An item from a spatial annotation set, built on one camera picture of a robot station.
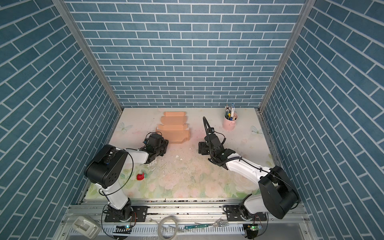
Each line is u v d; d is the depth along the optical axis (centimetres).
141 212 74
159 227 68
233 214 73
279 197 42
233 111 97
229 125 103
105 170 48
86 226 68
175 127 112
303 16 74
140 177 84
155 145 77
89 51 87
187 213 75
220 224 71
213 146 65
